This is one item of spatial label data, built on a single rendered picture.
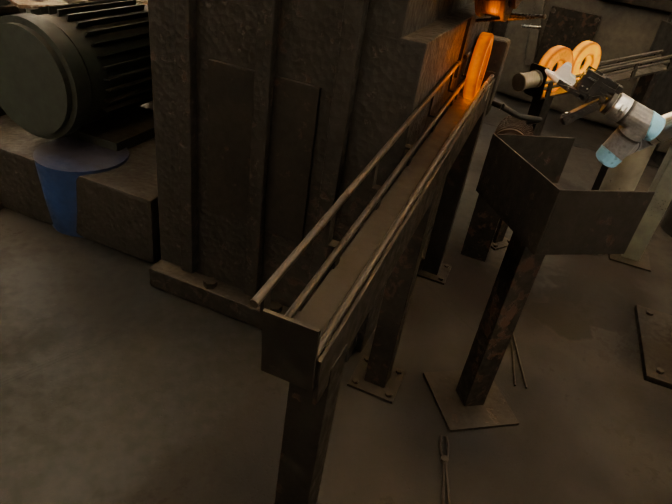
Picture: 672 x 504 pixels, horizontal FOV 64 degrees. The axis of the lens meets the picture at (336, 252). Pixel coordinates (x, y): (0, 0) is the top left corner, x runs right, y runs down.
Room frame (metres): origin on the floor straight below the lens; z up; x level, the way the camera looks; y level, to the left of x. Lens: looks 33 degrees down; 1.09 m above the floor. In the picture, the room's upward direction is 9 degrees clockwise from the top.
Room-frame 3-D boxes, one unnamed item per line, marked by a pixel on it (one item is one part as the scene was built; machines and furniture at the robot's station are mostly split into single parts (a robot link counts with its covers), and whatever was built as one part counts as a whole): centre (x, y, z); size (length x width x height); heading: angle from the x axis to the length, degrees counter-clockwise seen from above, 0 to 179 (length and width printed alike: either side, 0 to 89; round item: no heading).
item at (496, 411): (1.04, -0.43, 0.36); 0.26 x 0.20 x 0.72; 17
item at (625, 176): (2.05, -1.07, 0.26); 0.12 x 0.12 x 0.52
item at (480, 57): (1.61, -0.32, 0.75); 0.18 x 0.03 x 0.18; 163
